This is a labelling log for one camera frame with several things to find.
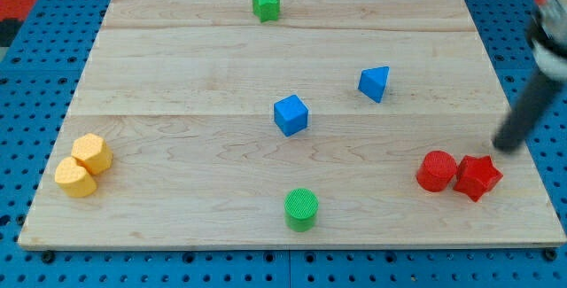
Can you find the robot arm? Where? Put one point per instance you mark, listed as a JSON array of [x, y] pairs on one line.
[[548, 40]]

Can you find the blue cube block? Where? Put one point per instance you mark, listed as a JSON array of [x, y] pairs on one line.
[[290, 115]]

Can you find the wooden board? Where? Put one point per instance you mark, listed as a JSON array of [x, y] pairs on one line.
[[182, 91]]

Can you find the green cylinder block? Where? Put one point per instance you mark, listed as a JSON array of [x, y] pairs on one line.
[[301, 208]]

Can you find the blue triangle block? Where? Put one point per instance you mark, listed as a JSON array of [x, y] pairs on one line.
[[373, 82]]

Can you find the green star block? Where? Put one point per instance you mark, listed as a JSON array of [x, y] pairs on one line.
[[266, 10]]

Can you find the red cylinder block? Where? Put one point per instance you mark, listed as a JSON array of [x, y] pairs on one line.
[[436, 171]]

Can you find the yellow hexagon block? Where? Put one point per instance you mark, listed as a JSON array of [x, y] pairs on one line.
[[93, 153]]

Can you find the red star block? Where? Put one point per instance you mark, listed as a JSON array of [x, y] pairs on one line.
[[476, 176]]

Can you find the yellow heart block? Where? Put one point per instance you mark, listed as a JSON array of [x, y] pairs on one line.
[[73, 179]]

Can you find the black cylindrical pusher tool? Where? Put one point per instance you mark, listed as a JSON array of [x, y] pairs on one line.
[[538, 95]]

